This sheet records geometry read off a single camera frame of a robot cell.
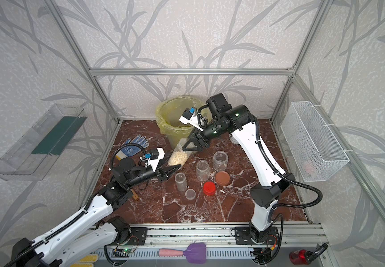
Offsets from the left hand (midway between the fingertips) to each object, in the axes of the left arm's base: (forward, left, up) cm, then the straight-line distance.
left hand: (176, 161), depth 67 cm
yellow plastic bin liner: (+38, +8, -7) cm, 40 cm away
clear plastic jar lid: (-3, -5, -29) cm, 29 cm away
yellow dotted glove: (-31, +36, -28) cm, 56 cm away
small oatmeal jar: (-1, 0, -18) cm, 18 cm away
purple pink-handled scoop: (-28, -8, -27) cm, 40 cm away
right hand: (+4, -5, +7) cm, 10 cm away
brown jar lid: (+5, -22, -27) cm, 36 cm away
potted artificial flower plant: (+31, -31, -26) cm, 51 cm away
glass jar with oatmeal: (0, -1, +3) cm, 3 cm away
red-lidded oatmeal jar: (+4, -11, -16) cm, 20 cm away
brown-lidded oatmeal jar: (+12, -21, -19) cm, 31 cm away
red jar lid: (-1, -15, -26) cm, 30 cm away
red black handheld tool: (-30, -48, -17) cm, 60 cm away
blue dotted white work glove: (+23, +35, -28) cm, 50 cm away
